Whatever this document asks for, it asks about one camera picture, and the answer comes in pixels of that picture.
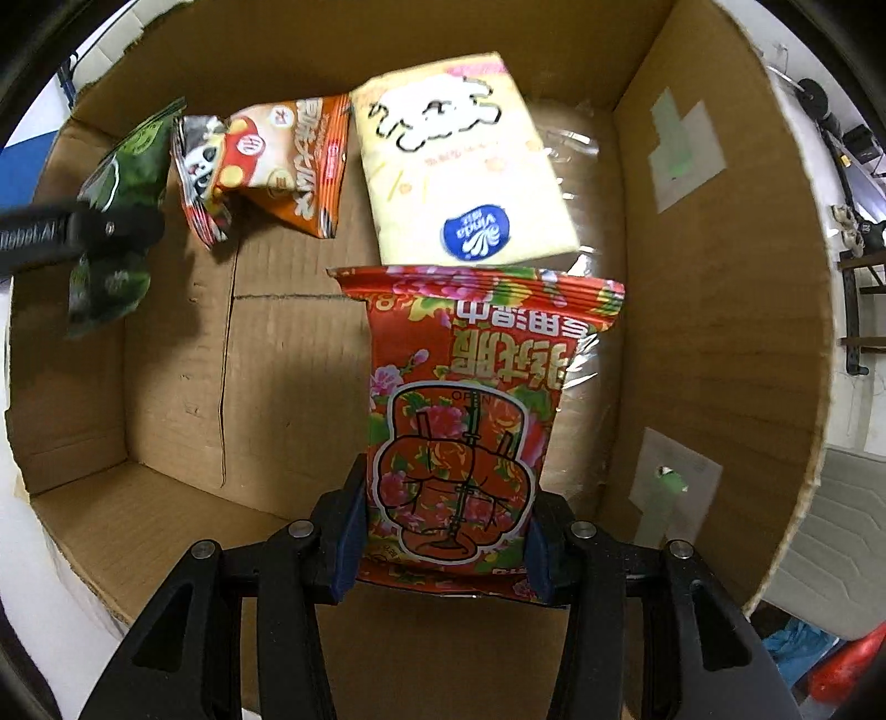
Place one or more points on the grey cushioned seat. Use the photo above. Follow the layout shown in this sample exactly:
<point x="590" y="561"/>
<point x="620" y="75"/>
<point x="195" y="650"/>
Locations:
<point x="827" y="540"/>

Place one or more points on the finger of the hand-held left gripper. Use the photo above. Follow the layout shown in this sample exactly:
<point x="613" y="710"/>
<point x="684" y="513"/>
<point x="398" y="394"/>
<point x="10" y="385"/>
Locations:
<point x="114" y="230"/>

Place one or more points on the black metal stand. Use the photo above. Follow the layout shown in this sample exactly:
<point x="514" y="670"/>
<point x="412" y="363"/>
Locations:
<point x="853" y="284"/>

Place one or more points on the green snack packet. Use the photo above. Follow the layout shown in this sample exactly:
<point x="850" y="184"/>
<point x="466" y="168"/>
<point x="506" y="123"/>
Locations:
<point x="121" y="221"/>

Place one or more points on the red floral wet wipes pack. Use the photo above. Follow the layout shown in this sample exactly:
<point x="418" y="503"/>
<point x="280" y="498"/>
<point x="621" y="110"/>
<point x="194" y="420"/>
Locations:
<point x="462" y="422"/>

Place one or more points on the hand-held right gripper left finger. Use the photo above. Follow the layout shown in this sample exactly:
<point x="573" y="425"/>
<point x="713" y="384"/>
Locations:
<point x="348" y="538"/>

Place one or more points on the red plastic bag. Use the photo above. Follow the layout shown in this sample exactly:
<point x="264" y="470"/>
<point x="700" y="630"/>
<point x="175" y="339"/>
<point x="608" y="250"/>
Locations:
<point x="848" y="668"/>

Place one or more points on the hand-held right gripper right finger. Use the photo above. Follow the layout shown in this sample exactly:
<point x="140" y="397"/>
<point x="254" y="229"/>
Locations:
<point x="540" y="562"/>

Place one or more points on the blue cloth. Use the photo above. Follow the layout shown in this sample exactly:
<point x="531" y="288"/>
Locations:
<point x="796" y="647"/>

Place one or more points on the orange snack packet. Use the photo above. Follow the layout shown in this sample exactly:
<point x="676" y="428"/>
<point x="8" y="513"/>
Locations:
<point x="266" y="166"/>

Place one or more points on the yellow tissue pack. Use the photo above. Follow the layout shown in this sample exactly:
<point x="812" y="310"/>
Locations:
<point x="457" y="166"/>

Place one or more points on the cardboard box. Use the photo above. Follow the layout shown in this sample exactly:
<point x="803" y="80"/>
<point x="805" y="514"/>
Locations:
<point x="429" y="332"/>

